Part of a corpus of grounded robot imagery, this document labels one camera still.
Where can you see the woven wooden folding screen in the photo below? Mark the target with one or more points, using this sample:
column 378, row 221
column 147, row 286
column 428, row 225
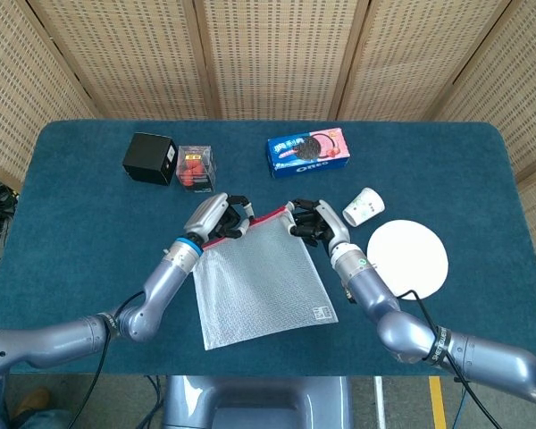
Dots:
column 277, row 58

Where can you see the blue jeans leg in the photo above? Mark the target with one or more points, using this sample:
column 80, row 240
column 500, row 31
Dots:
column 44, row 420

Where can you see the white round paper plate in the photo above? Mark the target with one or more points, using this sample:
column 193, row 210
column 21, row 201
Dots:
column 411, row 254

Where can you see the blue Oreo cookie box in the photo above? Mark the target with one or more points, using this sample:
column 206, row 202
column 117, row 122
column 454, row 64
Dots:
column 308, row 152

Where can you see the brown shoe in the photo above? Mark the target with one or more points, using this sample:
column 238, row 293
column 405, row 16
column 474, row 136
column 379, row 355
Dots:
column 33, row 400

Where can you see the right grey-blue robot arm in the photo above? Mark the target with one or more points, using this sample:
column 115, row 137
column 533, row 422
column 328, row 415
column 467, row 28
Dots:
column 375, row 295

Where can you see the clear box with red items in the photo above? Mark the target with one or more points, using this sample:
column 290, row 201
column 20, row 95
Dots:
column 195, row 170

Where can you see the white printed paper cup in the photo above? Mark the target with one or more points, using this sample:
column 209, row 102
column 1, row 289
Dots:
column 364, row 207

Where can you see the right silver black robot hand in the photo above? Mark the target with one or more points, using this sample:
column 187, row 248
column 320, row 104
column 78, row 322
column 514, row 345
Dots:
column 332, row 223

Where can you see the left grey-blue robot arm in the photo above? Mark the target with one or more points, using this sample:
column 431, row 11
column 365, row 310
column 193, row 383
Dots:
column 161, row 286

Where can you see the white table leg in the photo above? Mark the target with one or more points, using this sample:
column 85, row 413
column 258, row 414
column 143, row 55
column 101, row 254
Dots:
column 379, row 402

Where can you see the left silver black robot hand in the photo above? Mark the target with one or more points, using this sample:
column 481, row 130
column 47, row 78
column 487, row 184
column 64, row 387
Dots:
column 205, row 216

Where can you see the grey-blue robot torso base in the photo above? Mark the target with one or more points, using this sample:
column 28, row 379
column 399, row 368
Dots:
column 254, row 402

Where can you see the clear zipper pouch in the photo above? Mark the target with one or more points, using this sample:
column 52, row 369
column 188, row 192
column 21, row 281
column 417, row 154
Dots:
column 259, row 277

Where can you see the black cube box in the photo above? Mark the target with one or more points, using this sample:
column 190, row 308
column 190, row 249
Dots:
column 147, row 156

